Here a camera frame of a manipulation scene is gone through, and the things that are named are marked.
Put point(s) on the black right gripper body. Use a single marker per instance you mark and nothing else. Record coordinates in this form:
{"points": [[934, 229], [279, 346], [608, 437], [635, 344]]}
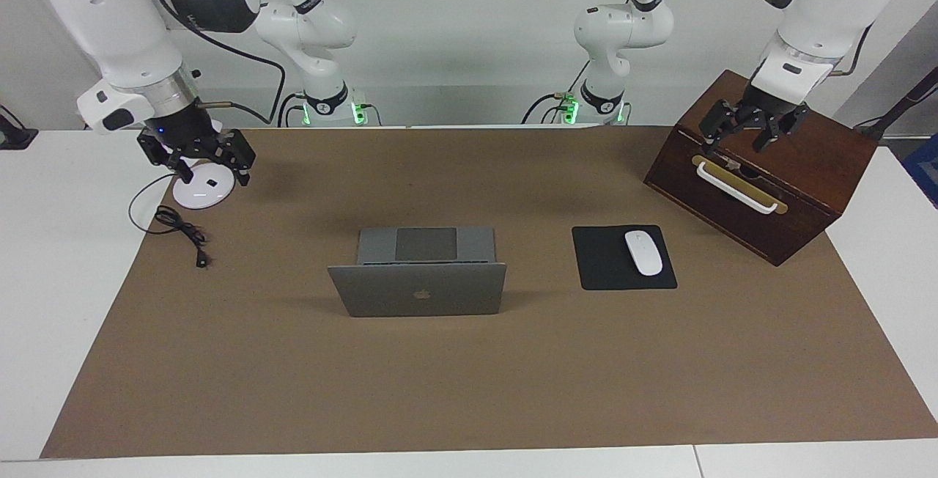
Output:
{"points": [[183, 137]]}

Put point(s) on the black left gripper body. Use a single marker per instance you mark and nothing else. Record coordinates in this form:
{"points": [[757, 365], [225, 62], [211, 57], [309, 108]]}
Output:
{"points": [[766, 108]]}

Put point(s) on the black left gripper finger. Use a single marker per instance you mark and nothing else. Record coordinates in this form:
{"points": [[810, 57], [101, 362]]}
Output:
{"points": [[765, 139], [711, 142]]}

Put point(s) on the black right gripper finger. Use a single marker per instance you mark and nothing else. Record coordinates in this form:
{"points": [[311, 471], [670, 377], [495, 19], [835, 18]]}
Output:
{"points": [[242, 176], [182, 171]]}

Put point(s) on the grey Apple laptop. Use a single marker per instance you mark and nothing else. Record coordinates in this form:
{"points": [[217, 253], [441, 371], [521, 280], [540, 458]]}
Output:
{"points": [[418, 291]]}

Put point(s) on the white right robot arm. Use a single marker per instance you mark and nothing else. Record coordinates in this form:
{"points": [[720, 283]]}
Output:
{"points": [[110, 23]]}

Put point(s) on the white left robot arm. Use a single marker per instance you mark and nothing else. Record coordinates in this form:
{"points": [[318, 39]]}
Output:
{"points": [[821, 1]]}

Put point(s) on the white desk lamp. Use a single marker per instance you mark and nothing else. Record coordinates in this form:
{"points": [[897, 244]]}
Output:
{"points": [[209, 196]]}

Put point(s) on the dark wooden box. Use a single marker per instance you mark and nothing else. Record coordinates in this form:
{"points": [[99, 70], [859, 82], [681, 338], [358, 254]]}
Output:
{"points": [[813, 170]]}

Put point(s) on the white computer mouse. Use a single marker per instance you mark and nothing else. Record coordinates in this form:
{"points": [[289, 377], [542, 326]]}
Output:
{"points": [[643, 252]]}

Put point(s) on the black stand pole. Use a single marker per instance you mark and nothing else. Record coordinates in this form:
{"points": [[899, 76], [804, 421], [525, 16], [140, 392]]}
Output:
{"points": [[901, 100]]}

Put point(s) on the black mouse pad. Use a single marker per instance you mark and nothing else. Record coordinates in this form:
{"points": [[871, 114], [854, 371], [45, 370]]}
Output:
{"points": [[601, 262]]}

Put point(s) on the blue floor object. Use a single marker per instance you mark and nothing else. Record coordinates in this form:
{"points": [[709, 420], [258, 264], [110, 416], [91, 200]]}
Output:
{"points": [[925, 170]]}

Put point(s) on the brown table mat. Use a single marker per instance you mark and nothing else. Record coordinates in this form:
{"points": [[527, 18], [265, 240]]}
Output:
{"points": [[469, 383]]}

